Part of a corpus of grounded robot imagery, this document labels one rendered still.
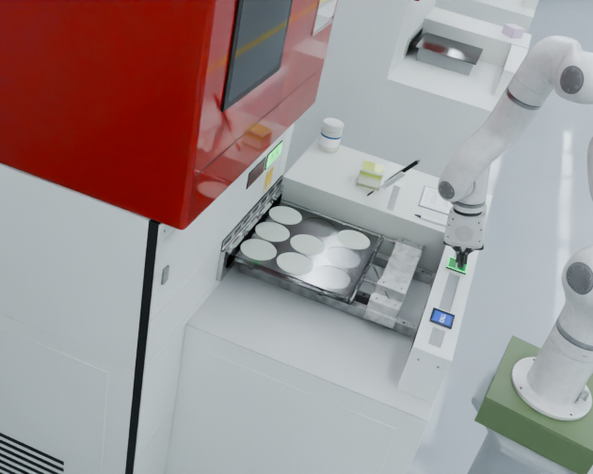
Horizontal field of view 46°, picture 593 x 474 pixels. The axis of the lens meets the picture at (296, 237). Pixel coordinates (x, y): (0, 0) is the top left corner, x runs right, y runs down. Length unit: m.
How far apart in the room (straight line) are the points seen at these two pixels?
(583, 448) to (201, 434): 0.96
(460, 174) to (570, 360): 0.49
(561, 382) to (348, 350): 0.50
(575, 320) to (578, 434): 0.27
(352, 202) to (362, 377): 0.61
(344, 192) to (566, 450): 0.96
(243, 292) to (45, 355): 0.52
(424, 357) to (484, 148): 0.51
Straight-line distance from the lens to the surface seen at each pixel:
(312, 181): 2.16
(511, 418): 1.71
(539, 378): 1.72
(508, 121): 1.70
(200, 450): 2.03
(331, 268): 1.90
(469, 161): 1.71
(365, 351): 1.80
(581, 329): 1.61
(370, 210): 2.11
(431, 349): 1.65
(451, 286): 1.89
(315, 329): 1.81
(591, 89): 1.47
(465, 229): 1.88
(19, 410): 1.96
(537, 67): 1.63
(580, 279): 1.49
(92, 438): 1.87
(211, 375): 1.82
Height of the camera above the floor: 1.97
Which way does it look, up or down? 33 degrees down
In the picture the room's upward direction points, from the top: 13 degrees clockwise
